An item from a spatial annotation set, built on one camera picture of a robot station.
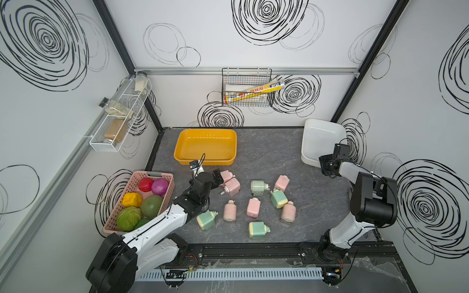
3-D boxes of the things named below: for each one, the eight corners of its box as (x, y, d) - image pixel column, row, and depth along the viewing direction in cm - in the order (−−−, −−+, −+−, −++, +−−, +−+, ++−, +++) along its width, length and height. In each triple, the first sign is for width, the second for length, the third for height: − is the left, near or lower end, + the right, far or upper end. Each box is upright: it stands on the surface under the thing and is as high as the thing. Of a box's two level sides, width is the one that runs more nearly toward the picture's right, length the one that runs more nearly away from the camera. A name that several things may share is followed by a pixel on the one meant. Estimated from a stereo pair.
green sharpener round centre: (251, 197, 92) (252, 189, 85) (250, 188, 95) (251, 180, 88) (267, 197, 92) (269, 189, 85) (266, 188, 95) (268, 180, 88)
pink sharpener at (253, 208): (245, 216, 85) (245, 211, 80) (249, 201, 90) (249, 195, 85) (257, 220, 84) (258, 215, 79) (260, 204, 89) (261, 199, 84)
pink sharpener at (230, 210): (224, 223, 83) (223, 218, 78) (225, 205, 88) (224, 199, 83) (236, 223, 83) (236, 218, 78) (236, 205, 88) (236, 199, 83)
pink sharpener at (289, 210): (280, 223, 84) (283, 217, 78) (282, 205, 89) (286, 198, 83) (291, 226, 83) (295, 220, 77) (292, 208, 88) (297, 201, 82)
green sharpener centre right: (272, 210, 88) (274, 204, 82) (270, 194, 93) (272, 187, 87) (285, 210, 88) (288, 204, 82) (282, 194, 93) (285, 187, 87)
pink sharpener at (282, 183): (272, 191, 93) (274, 185, 88) (277, 179, 98) (279, 173, 92) (283, 196, 92) (286, 190, 86) (288, 184, 96) (291, 177, 91)
